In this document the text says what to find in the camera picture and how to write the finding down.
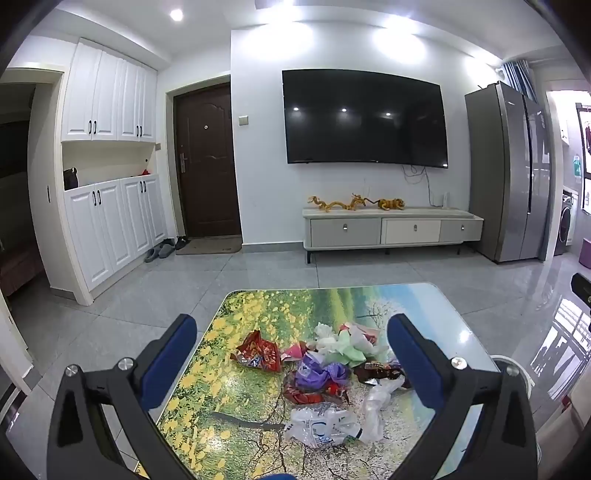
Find landscape print coffee table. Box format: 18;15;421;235
154;282;502;480

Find brown doormat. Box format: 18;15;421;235
175;237;243;256

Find white waste bin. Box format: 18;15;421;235
488;353;532;393

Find long golden dragon figure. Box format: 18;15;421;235
308;195;350;214

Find clear plastic bag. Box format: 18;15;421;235
361;377;408;445

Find television cables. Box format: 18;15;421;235
400;163;440;206

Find washing machine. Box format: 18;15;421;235
553;186;578;257

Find blue striped curtain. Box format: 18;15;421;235
501;59;539;100

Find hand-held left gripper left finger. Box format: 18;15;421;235
46;314;198;480

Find white blue-printed plastic bag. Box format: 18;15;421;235
283;403;362;449

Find white shoe cabinet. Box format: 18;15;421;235
61;38;169;293

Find red patterned snack wrapper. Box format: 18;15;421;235
235;330;283;373

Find grey refrigerator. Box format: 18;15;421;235
464;80;553;264

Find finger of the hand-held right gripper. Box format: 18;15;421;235
571;272;591;306

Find purple plastic bag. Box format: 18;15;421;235
294;352;355;394

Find brown entrance door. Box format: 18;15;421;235
172;85;243;239

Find white television cabinet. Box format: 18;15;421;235
302;206;485;264

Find brown snack wrapper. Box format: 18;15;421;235
355;360;406;385

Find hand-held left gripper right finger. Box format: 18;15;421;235
387;313;539;480

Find black wall television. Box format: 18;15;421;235
281;69;450;169

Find green paper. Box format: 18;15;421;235
338;332;371;366

